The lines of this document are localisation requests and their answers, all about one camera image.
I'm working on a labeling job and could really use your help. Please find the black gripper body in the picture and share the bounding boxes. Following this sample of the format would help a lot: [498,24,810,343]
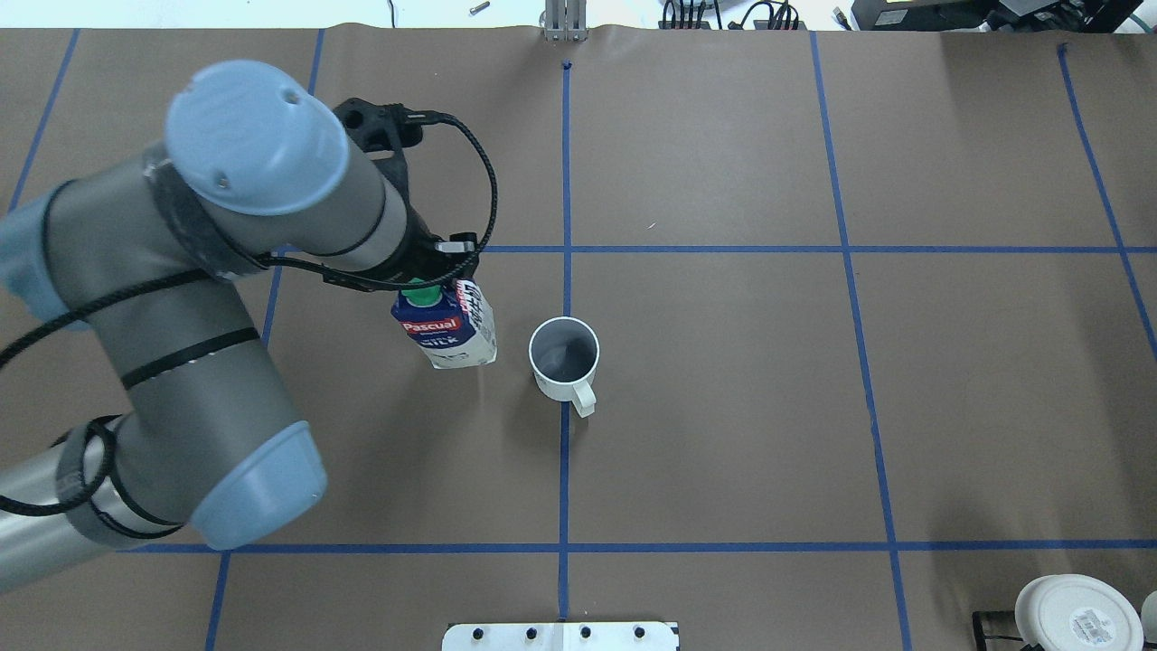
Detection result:
[389,212,480,284]

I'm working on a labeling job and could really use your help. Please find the blue white milk carton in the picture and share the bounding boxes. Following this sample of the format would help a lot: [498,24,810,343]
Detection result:
[391,278,498,370]

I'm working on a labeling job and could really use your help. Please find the white mug with handle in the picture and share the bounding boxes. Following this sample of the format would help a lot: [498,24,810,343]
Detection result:
[528,316,602,417]

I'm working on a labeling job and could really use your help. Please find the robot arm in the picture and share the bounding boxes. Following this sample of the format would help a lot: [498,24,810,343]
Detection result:
[3,61,489,592]

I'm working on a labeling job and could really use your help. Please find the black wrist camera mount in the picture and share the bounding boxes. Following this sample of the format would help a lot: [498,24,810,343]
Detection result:
[332,98,423,190]

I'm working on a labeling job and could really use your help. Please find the aluminium frame post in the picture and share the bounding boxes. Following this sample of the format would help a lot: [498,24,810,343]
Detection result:
[541,0,589,42]

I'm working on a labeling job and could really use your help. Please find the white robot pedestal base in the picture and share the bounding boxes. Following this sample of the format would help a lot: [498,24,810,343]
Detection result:
[441,621,681,650]

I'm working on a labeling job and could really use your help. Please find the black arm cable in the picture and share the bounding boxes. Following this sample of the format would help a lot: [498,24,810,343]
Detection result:
[0,110,499,543]

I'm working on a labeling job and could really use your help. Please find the black wire cup rack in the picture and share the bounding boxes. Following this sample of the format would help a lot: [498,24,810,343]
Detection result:
[971,611,1037,651]

